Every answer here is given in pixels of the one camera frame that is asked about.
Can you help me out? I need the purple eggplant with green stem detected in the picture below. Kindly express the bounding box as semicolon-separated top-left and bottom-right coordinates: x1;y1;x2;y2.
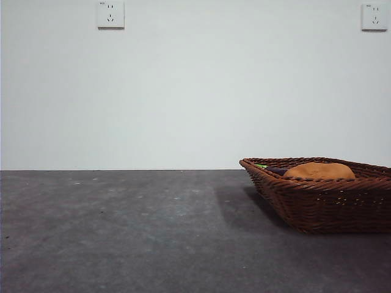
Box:
255;163;290;178

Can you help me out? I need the brown potato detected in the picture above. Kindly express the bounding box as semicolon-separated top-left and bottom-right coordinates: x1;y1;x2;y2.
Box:
282;162;357;181

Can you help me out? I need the brown wicker basket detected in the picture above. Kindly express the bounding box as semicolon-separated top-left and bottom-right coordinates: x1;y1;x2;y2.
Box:
239;156;391;235

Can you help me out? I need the white wall socket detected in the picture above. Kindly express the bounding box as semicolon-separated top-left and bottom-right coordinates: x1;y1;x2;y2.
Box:
97;1;125;30
361;3;388;32

